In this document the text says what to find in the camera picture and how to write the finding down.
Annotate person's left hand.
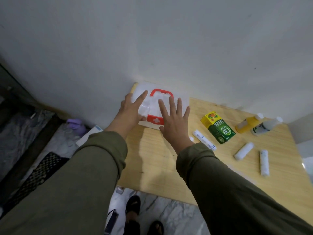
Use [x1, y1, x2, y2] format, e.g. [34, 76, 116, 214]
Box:
[105, 90, 149, 140]

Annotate person's right hand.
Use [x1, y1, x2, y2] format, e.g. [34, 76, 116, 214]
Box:
[157, 96, 195, 154]

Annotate white first aid box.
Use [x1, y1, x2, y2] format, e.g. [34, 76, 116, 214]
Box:
[130, 82, 190, 131]

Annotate long blue print bandage roll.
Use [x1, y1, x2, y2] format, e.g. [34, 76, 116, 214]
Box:
[192, 129, 217, 151]

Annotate green medicine box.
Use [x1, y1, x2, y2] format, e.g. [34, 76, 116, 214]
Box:
[200, 111, 236, 145]

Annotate yellow liquid bottle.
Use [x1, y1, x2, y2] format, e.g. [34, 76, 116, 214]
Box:
[235, 113, 264, 134]

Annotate speckled white gauze roll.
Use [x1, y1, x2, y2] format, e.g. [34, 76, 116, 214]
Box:
[259, 149, 270, 177]
[234, 142, 255, 161]

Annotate white plastic bottle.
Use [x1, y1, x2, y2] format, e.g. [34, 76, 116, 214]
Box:
[251, 117, 283, 137]

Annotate person's right forearm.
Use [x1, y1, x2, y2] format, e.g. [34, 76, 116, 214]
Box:
[176, 142, 313, 235]

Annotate person's left forearm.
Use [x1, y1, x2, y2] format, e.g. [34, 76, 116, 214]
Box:
[0, 131, 128, 235]

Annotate person's left black sandal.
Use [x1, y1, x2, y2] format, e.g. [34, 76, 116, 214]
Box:
[125, 195, 141, 218]

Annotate person's black sandal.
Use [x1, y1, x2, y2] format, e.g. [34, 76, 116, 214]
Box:
[125, 195, 141, 218]
[146, 220, 164, 235]

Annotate person's right black sandal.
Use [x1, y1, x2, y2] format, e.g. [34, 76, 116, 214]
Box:
[146, 220, 164, 235]

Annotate person's black trousers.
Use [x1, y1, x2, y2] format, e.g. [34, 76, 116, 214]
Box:
[123, 219, 141, 235]

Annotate wooden table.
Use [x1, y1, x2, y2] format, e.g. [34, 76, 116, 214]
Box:
[117, 83, 313, 226]

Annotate white flat sheet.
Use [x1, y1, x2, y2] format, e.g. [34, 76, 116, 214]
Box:
[76, 125, 103, 147]

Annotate black strap pouch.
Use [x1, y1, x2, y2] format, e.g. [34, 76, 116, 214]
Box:
[104, 210, 119, 235]

